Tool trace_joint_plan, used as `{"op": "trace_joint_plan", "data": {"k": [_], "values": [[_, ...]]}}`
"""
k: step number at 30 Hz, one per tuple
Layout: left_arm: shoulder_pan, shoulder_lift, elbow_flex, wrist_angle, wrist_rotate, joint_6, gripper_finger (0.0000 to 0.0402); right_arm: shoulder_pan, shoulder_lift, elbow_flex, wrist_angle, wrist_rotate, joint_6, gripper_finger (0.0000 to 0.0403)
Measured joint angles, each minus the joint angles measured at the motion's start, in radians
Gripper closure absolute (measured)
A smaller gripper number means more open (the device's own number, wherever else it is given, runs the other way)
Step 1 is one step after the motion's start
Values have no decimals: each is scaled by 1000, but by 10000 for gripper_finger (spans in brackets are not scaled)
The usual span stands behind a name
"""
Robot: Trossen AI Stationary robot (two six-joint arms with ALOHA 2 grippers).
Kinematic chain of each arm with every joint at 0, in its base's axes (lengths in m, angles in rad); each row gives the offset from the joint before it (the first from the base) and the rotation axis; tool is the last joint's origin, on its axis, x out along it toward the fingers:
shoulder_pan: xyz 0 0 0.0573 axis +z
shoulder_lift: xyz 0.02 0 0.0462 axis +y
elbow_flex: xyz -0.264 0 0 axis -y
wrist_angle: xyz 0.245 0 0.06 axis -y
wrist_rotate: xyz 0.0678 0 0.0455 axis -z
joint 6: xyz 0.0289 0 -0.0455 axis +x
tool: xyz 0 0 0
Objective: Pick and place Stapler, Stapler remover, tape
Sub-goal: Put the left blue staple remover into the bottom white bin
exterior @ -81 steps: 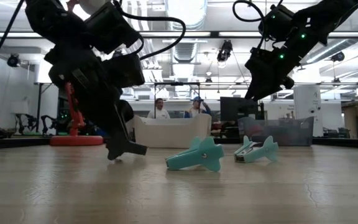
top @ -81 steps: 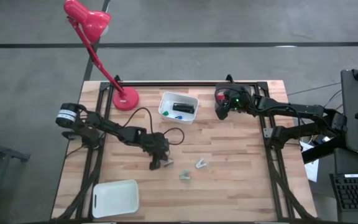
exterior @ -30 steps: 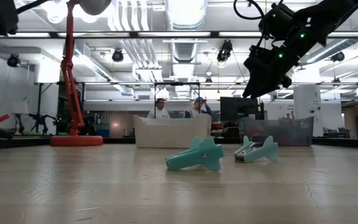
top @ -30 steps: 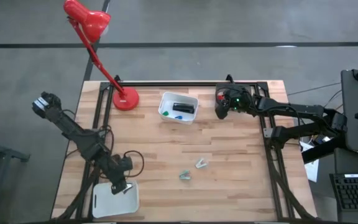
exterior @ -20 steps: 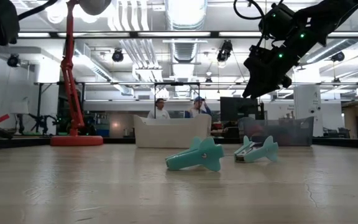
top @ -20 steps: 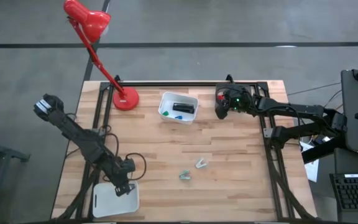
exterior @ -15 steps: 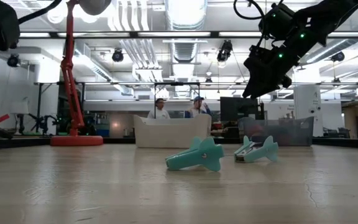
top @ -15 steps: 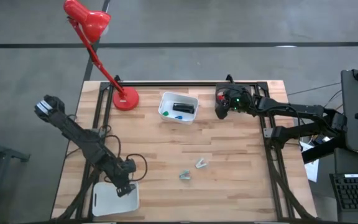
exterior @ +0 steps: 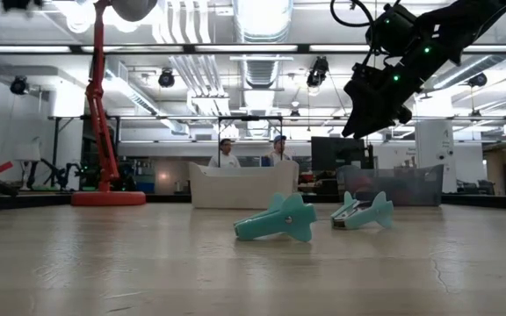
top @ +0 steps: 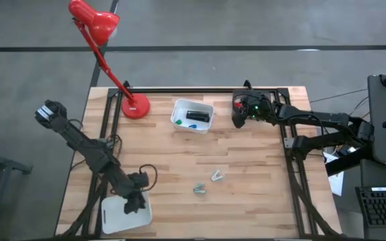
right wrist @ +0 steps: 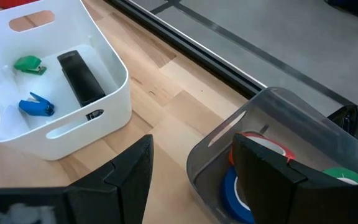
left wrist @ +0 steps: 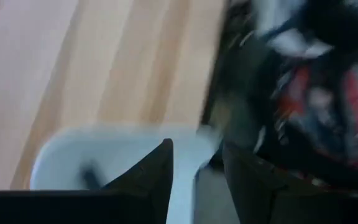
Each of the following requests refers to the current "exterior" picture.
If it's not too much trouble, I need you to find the grey translucent plastic bin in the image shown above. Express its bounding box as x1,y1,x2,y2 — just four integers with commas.
336,163,445,208

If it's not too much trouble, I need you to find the black computer monitor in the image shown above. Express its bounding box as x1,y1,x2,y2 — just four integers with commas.
310,136,367,173

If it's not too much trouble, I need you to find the white plastic bin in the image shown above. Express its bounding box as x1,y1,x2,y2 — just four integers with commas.
187,159,300,211

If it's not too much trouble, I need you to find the black overhead frame bar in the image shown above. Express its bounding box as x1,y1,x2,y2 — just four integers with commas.
0,42,506,56

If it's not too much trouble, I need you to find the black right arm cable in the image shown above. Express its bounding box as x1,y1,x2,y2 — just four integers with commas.
329,0,376,29

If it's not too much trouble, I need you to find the person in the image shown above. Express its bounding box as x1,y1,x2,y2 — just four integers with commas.
264,134,293,167
207,138,242,169

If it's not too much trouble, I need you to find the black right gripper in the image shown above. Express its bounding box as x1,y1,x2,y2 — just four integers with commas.
341,61,417,140

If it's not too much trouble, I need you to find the teal staple remover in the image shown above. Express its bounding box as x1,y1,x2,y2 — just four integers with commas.
234,191,319,244
329,190,395,231

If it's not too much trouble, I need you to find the white pillar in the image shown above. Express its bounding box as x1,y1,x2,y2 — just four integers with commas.
414,119,457,194

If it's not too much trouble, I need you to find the black ceiling spotlight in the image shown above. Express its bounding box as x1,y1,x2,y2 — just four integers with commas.
9,75,30,97
306,55,330,88
467,72,488,89
157,68,177,89

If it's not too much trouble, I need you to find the white table lamp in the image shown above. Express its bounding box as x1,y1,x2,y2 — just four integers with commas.
14,136,42,191

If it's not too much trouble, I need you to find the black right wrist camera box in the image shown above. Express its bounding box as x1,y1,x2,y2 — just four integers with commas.
368,3,417,57

